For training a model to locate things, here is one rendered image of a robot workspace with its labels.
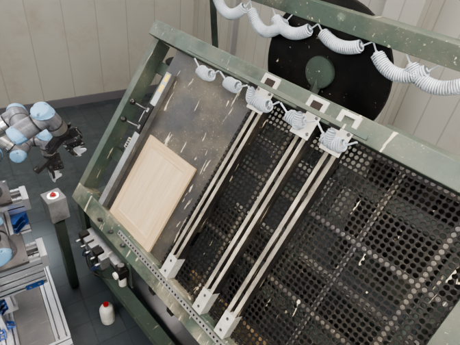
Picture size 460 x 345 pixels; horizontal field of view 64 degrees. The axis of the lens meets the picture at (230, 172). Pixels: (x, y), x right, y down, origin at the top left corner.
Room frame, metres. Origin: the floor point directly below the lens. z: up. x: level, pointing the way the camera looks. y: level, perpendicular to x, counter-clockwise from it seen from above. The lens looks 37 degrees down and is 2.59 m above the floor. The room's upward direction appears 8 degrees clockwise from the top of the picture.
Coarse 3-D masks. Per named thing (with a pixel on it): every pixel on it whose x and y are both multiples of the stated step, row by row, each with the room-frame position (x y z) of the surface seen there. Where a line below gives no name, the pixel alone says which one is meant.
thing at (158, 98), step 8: (168, 80) 2.11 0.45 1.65; (168, 88) 2.11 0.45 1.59; (160, 96) 2.06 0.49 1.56; (152, 104) 2.05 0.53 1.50; (160, 104) 2.06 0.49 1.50; (152, 112) 2.02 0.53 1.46; (152, 120) 2.02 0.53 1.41; (144, 128) 1.97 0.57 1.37; (136, 136) 1.95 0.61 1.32; (128, 144) 1.93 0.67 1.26; (136, 144) 1.92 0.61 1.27; (128, 152) 1.90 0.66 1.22; (120, 160) 1.88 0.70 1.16; (128, 160) 1.88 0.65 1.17; (120, 168) 1.84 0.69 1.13; (112, 176) 1.83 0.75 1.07; (120, 176) 1.83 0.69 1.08; (112, 184) 1.79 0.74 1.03; (104, 192) 1.77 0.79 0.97; (112, 192) 1.78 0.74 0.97; (104, 200) 1.74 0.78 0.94
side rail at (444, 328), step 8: (456, 304) 0.83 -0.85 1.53; (456, 312) 0.81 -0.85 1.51; (448, 320) 0.79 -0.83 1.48; (456, 320) 0.79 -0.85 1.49; (440, 328) 0.78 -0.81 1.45; (448, 328) 0.77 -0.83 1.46; (456, 328) 0.77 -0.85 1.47; (432, 336) 0.77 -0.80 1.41; (440, 336) 0.76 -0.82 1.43; (448, 336) 0.75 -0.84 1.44; (456, 336) 0.75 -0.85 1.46; (432, 344) 0.74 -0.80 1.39; (440, 344) 0.74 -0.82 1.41; (448, 344) 0.73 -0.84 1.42; (456, 344) 0.73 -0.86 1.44
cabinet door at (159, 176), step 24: (144, 168) 1.79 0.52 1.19; (168, 168) 1.72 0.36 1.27; (192, 168) 1.65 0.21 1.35; (120, 192) 1.74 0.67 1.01; (144, 192) 1.68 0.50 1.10; (168, 192) 1.61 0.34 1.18; (120, 216) 1.63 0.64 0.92; (144, 216) 1.57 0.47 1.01; (168, 216) 1.51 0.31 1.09; (144, 240) 1.46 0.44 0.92
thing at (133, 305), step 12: (84, 216) 1.82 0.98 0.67; (84, 228) 1.85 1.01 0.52; (108, 276) 1.71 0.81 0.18; (120, 288) 1.62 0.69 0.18; (120, 300) 1.54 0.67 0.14; (132, 300) 1.53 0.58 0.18; (132, 312) 1.44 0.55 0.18; (144, 312) 1.45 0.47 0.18; (168, 312) 1.45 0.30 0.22; (144, 324) 1.36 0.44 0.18; (156, 324) 1.37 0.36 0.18; (156, 336) 1.29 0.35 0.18
